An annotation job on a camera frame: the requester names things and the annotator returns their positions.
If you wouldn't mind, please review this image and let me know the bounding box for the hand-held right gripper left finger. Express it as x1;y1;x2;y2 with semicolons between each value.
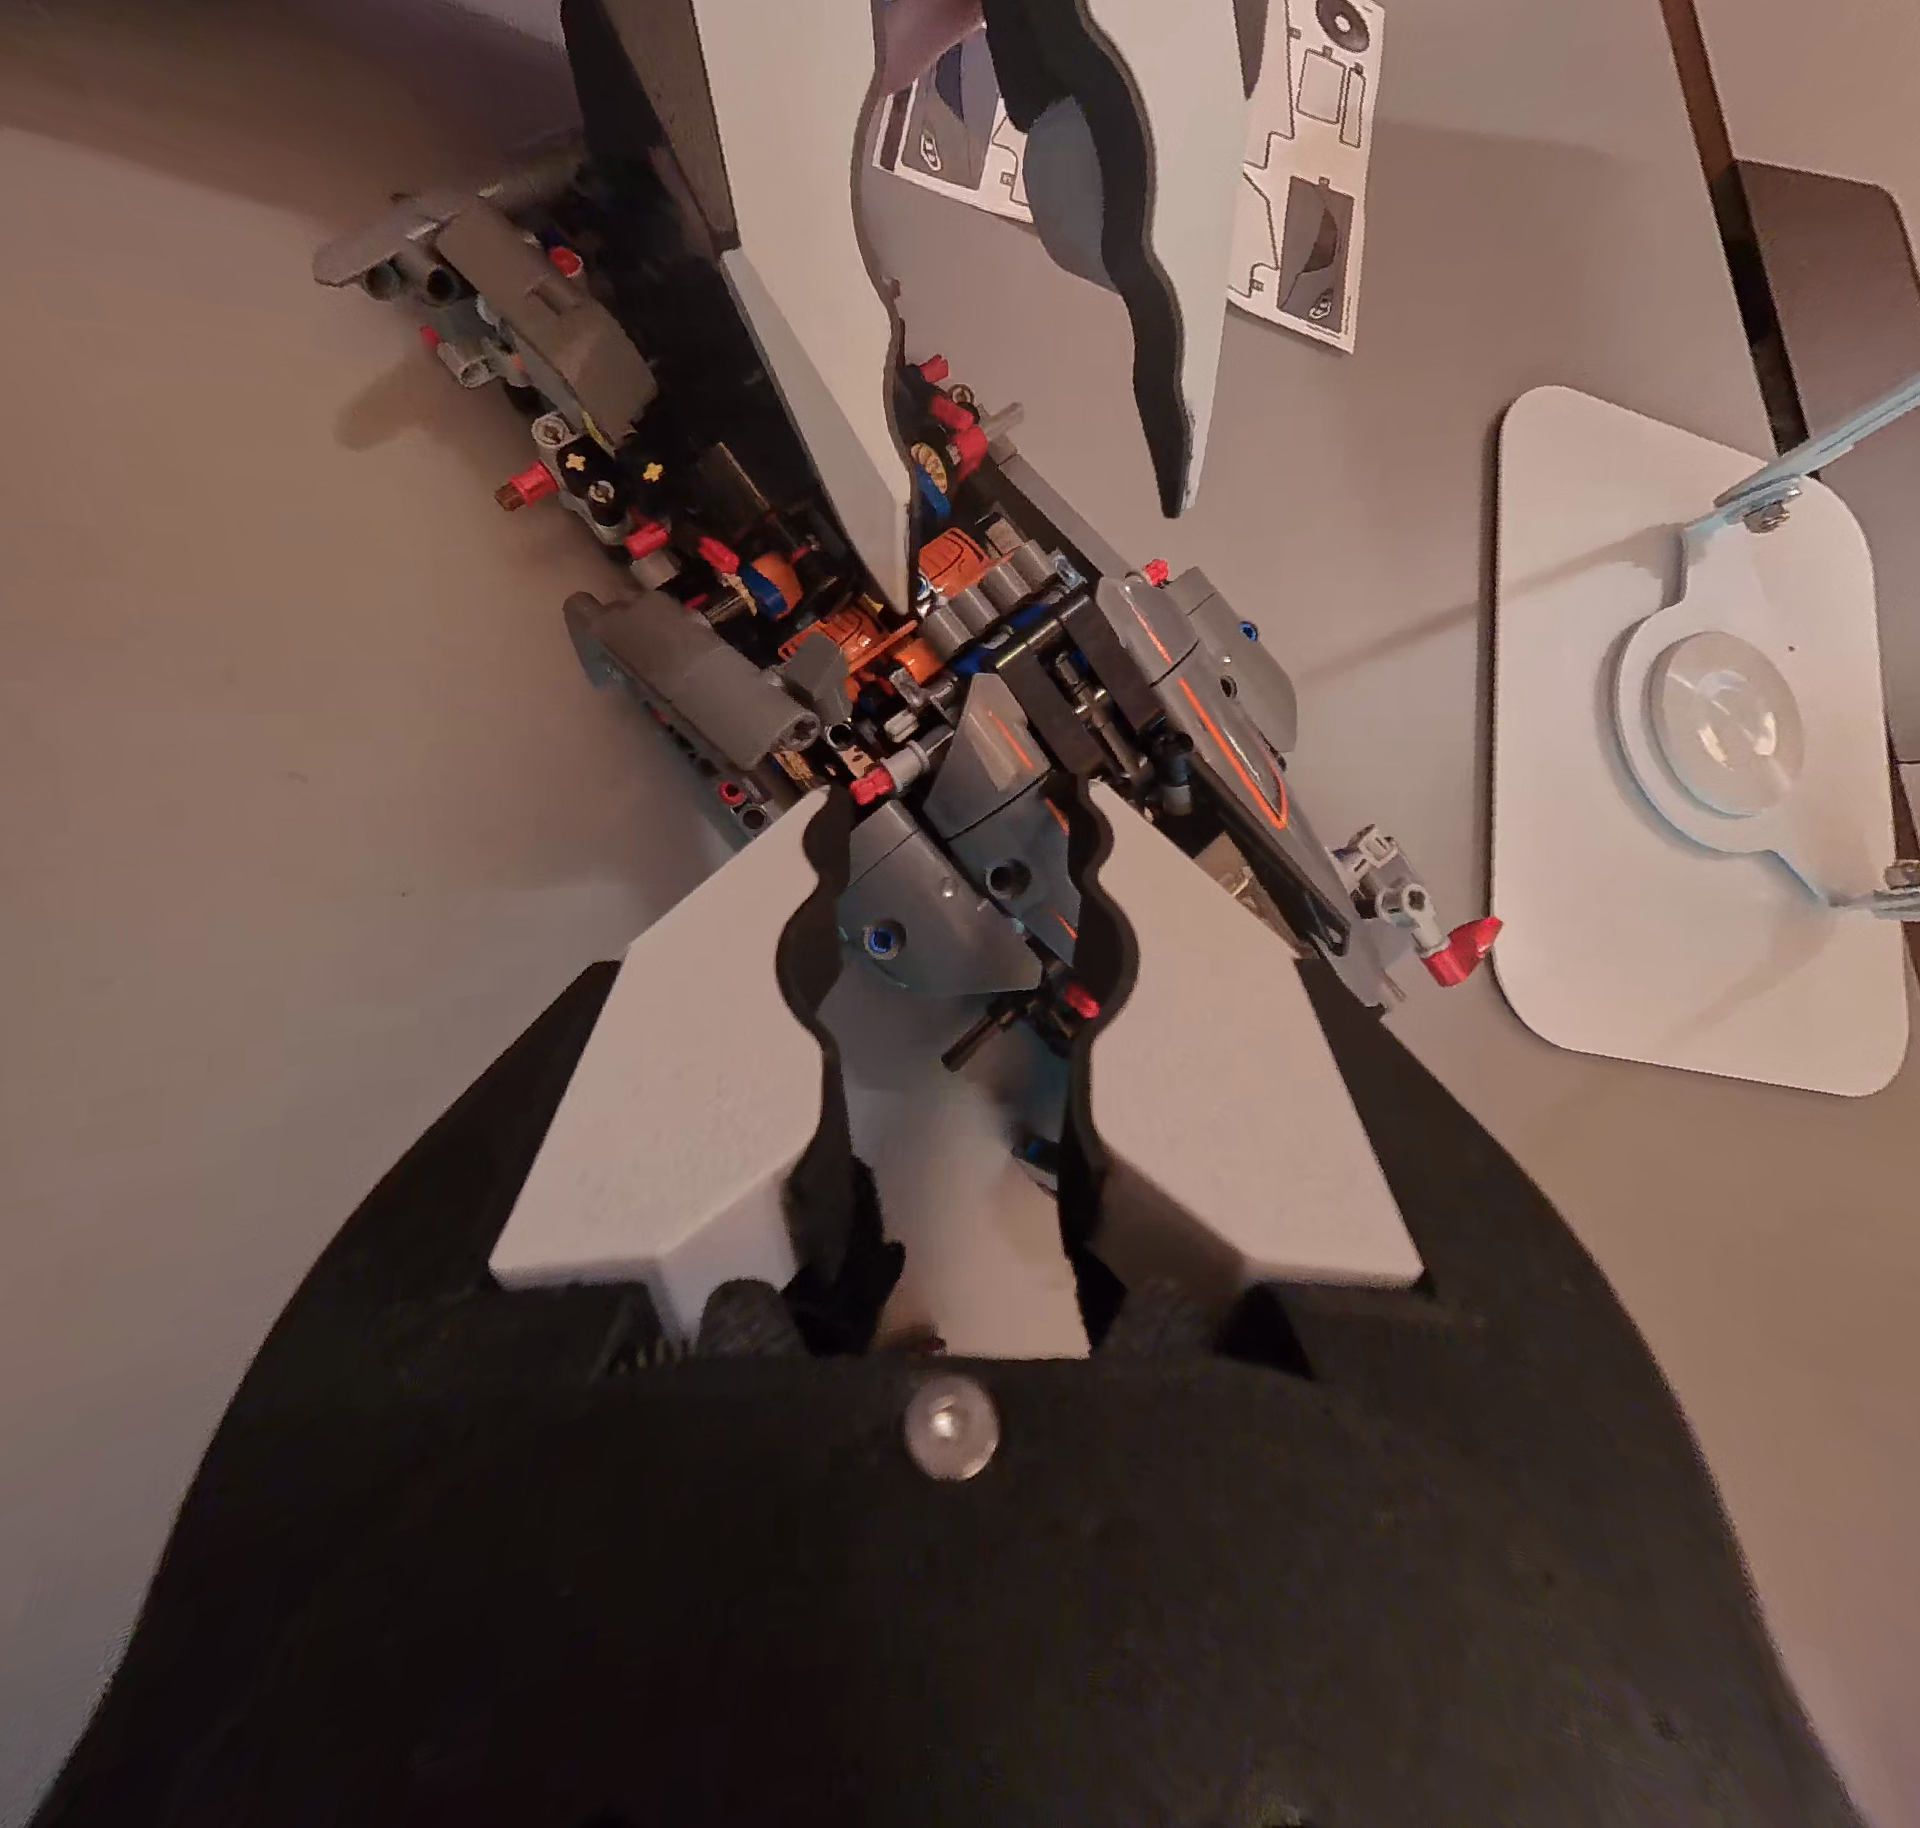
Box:
487;790;905;1354

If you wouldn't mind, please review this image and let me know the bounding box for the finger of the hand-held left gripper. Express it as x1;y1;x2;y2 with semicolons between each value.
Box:
558;0;924;618
980;0;1280;520

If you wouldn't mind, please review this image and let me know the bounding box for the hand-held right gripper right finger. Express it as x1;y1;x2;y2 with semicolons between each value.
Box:
1060;778;1429;1344

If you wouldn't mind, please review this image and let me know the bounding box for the grey and orange lego model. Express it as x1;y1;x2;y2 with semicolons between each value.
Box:
310;181;1506;1109

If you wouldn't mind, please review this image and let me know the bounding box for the lego sticker sheet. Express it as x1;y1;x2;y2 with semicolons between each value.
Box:
867;0;1385;358

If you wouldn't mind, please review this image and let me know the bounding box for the white desk stand with lens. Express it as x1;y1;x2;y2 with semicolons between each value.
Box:
1488;374;1920;1100

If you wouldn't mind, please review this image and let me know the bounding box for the dark desk cable flap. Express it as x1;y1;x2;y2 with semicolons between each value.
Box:
1717;159;1920;767

